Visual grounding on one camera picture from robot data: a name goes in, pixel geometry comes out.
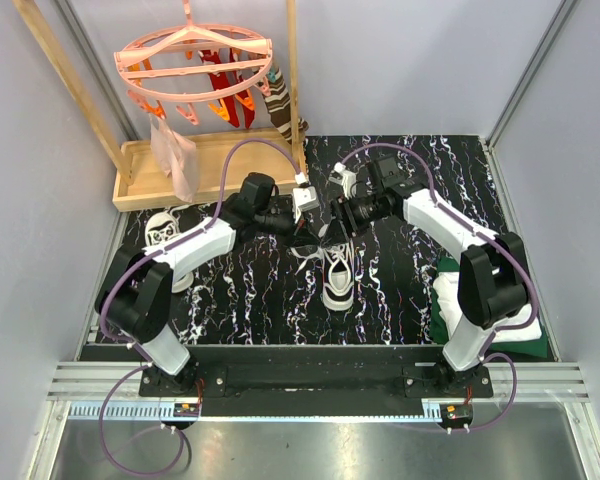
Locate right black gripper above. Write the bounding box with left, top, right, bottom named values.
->
left=321, top=192, right=389, bottom=250

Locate purple cable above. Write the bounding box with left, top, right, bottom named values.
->
left=97, top=138, right=309, bottom=475
left=337, top=143, right=540, bottom=434

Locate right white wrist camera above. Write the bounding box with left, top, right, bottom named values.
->
left=329, top=162, right=357, bottom=199

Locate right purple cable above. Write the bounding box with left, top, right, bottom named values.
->
left=337, top=143, right=540, bottom=434

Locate wooden tray rack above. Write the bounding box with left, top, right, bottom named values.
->
left=14, top=1, right=307, bottom=212

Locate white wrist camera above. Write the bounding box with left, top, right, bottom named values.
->
left=292, top=172, right=319, bottom=223
left=329, top=162, right=357, bottom=199

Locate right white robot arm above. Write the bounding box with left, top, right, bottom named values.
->
left=323, top=156, right=538, bottom=397

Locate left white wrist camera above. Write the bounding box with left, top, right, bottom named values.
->
left=292, top=172, right=319, bottom=223

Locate white shoelace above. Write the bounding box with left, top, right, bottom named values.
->
left=291, top=242, right=354, bottom=278

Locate translucent plastic bag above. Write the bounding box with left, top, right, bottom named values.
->
left=150, top=117, right=200, bottom=203

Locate pink round clip hanger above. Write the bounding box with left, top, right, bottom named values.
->
left=114, top=1, right=273, bottom=128

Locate black marble mat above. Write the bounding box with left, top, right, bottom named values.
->
left=97, top=134, right=556, bottom=347

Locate brown striped sock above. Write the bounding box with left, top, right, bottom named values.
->
left=263, top=64, right=292, bottom=144

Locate white sneaker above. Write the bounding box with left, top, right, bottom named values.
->
left=320, top=242, right=355, bottom=312
left=144, top=211, right=194, bottom=294

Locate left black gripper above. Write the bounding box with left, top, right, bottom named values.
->
left=255, top=207, right=321, bottom=252

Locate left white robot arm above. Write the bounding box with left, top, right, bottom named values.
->
left=94, top=173, right=319, bottom=396

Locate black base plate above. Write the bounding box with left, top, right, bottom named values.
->
left=139, top=363, right=494, bottom=419

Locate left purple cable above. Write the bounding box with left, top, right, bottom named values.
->
left=97, top=138, right=309, bottom=475

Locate red sock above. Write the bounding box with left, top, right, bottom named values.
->
left=199, top=50, right=240, bottom=128
left=229, top=48, right=256, bottom=129

